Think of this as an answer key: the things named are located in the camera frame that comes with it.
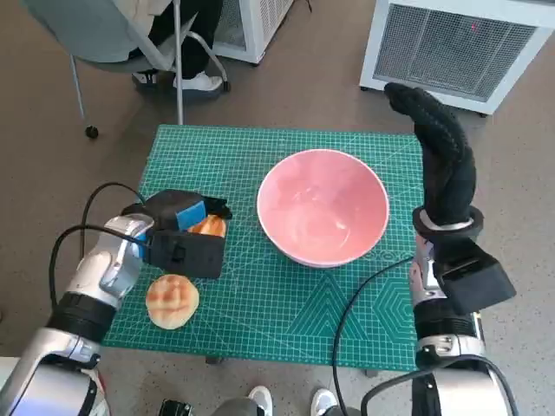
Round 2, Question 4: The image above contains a left robot hand blue tape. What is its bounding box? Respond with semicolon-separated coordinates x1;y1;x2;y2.
144;189;233;237

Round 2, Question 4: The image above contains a right robot hand black glove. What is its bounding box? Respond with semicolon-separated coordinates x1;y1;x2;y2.
383;81;477;227

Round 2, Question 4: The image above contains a long toy bread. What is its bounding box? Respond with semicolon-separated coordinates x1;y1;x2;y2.
188;214;226;237

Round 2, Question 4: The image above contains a round toy bread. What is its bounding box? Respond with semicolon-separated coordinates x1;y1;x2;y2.
145;275;200;331

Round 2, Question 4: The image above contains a pink bowl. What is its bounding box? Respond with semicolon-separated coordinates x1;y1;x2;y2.
256;148;390;269

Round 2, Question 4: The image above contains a large white mesh cabinet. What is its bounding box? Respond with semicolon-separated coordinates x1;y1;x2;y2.
358;0;555;116

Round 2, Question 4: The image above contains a green cutting mat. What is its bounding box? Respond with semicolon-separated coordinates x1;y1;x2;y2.
101;124;483;373

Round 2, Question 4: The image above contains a person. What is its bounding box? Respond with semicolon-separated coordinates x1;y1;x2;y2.
127;0;226;94
216;385;335;416

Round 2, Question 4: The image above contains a grey chair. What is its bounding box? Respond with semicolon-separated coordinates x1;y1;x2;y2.
19;0;231;140

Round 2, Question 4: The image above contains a black device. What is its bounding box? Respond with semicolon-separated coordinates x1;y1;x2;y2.
159;398;194;416

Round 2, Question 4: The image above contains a small white mesh cabinet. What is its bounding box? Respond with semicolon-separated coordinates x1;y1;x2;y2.
212;0;296;65

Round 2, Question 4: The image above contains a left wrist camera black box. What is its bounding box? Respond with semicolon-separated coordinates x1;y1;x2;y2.
145;229;226;279

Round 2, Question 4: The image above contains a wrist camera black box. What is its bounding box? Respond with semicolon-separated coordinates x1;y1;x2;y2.
145;229;226;279
433;240;518;316

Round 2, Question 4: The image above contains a black cable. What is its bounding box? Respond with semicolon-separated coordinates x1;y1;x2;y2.
331;255;416;416
80;181;148;250
48;224;153;309
360;355;519;416

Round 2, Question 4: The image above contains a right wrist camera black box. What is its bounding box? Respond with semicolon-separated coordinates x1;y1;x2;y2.
433;240;518;316

